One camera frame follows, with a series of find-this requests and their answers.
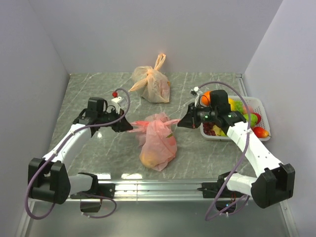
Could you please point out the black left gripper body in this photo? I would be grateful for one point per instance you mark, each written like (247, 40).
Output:
(107, 118)

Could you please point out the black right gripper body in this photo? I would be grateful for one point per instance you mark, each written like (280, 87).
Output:
(203, 115)

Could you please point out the pink plastic bag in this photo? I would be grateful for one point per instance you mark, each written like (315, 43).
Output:
(156, 139)

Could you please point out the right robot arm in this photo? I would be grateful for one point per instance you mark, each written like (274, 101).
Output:
(274, 181)

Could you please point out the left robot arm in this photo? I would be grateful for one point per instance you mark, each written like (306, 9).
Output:
(48, 179)

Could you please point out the yellow fake banana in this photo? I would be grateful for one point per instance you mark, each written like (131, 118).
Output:
(231, 101)

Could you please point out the orange fake orange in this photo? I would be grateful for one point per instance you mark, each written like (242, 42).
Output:
(206, 98)

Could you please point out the green fake guava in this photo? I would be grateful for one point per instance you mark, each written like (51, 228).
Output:
(250, 117)

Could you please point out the red yellow fake pear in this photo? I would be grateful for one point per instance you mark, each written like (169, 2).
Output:
(261, 132)

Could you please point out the tied beige plastic bag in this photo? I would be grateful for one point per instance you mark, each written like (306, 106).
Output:
(150, 83)

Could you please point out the dark red grape bunch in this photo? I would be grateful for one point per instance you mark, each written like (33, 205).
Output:
(208, 129)

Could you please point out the green grape bunch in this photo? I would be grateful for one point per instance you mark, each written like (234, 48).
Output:
(239, 106)

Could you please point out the white plastic fruit basket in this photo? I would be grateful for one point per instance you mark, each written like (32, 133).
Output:
(256, 107)

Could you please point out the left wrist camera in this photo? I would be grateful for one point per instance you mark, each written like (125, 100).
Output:
(117, 101)

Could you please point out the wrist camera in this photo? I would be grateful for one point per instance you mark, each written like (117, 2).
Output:
(197, 93)
(117, 101)

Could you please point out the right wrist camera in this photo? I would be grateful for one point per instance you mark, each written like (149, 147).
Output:
(197, 93)

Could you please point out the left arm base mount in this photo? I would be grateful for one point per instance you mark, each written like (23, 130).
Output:
(104, 190)

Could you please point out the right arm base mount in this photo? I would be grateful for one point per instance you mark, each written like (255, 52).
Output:
(210, 190)

